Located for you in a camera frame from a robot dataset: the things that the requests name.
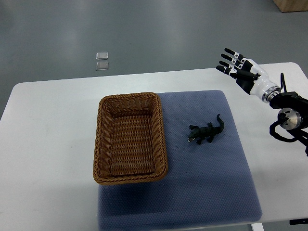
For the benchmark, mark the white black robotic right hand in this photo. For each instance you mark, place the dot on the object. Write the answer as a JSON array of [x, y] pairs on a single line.
[[248, 75]]

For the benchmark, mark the dark toy crocodile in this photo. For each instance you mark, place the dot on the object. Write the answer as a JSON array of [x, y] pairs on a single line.
[[205, 133]]

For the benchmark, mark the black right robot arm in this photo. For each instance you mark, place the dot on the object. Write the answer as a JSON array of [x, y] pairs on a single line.
[[293, 116]]

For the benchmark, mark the brown wicker basket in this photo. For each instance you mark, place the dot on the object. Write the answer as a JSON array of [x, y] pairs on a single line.
[[130, 142]]

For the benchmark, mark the wooden box corner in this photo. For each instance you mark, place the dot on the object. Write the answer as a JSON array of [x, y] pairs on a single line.
[[289, 6]]

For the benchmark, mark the blue quilted mat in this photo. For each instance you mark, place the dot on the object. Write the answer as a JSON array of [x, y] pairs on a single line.
[[207, 184]]

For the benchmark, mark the lower clear floor plate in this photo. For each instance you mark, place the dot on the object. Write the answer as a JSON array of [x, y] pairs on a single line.
[[102, 65]]

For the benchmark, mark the clear floor plate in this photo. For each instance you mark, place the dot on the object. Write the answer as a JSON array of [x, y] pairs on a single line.
[[103, 55], [102, 65]]

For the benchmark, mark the upper clear floor plate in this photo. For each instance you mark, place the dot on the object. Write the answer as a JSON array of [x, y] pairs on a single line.
[[103, 55]]

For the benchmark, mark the white table leg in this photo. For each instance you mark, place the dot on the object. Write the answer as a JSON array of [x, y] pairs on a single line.
[[257, 227]]

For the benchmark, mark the black table edge bracket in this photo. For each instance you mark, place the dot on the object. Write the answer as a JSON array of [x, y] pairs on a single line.
[[298, 221]]

